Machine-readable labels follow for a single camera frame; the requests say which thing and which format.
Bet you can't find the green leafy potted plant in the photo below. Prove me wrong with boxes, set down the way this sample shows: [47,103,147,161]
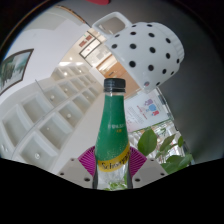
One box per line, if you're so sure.
[136,127,195,175]

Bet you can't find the glass entrance door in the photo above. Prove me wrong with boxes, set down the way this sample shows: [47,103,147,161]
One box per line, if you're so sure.
[79,31,107,62]

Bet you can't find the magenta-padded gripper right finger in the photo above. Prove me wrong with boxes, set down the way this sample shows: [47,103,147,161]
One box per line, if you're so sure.
[128,146,169,190]

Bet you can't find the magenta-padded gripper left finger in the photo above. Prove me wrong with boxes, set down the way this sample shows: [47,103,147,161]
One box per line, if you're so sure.
[57,145,101,190]

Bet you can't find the recessed ceiling lights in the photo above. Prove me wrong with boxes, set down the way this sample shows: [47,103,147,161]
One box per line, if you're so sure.
[32,92,76,162]

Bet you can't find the dark-framed landscape picture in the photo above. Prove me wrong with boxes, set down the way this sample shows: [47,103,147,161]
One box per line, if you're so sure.
[0,48,35,96]

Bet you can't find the green plastic drink bottle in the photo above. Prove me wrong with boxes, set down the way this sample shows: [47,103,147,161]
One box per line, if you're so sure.
[94,77,131,190]

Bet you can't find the white black-dotted mug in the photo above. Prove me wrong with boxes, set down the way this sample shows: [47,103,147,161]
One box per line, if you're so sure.
[91,11,186,95]

